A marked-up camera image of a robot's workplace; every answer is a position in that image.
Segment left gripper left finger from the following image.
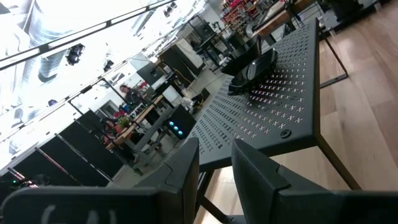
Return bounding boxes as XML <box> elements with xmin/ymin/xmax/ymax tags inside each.
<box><xmin>0</xmin><ymin>136</ymin><xmax>200</xmax><ymax>224</ymax></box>

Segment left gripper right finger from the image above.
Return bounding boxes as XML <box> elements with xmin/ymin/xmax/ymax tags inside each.
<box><xmin>231</xmin><ymin>139</ymin><xmax>398</xmax><ymax>224</ymax></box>

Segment black leaf-shaped mini plate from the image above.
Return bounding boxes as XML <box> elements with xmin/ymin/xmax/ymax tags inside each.
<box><xmin>228</xmin><ymin>47</ymin><xmax>280</xmax><ymax>96</ymax></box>

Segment black partition panels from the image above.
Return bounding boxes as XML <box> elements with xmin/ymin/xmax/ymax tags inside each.
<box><xmin>0</xmin><ymin>108</ymin><xmax>125</xmax><ymax>200</ymax></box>

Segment black perforated metal rack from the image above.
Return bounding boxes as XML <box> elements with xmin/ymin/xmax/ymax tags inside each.
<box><xmin>185</xmin><ymin>17</ymin><xmax>363</xmax><ymax>224</ymax></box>

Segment small green potted plant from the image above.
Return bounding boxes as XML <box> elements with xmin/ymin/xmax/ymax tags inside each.
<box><xmin>117</xmin><ymin>114</ymin><xmax>132</xmax><ymax>129</ymax></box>

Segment wooden background table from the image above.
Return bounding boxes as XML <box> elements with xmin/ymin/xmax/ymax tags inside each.
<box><xmin>104</xmin><ymin>95</ymin><xmax>175</xmax><ymax>169</ymax></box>

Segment person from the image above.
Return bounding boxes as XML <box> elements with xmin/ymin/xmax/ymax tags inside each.
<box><xmin>119</xmin><ymin>84</ymin><xmax>144</xmax><ymax>106</ymax></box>

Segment black computer with blue lights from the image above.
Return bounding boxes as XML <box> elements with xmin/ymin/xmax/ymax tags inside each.
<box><xmin>164</xmin><ymin>104</ymin><xmax>197</xmax><ymax>140</ymax></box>

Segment black computer monitor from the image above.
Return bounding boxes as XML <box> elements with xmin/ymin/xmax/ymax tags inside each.
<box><xmin>136</xmin><ymin>61</ymin><xmax>166</xmax><ymax>86</ymax></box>

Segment overhead light bar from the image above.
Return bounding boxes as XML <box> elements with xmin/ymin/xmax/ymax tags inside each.
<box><xmin>0</xmin><ymin>0</ymin><xmax>177</xmax><ymax>72</ymax></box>

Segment black equipment cabinet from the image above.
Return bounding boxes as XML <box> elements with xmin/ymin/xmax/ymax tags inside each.
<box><xmin>158</xmin><ymin>39</ymin><xmax>206</xmax><ymax>88</ymax></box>

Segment wooden workbench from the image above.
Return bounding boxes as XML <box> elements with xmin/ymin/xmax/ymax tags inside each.
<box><xmin>245</xmin><ymin>0</ymin><xmax>315</xmax><ymax>40</ymax></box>

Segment shelf with colourful boxes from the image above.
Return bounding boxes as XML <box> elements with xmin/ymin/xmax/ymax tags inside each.
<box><xmin>221</xmin><ymin>0</ymin><xmax>261</xmax><ymax>30</ymax></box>

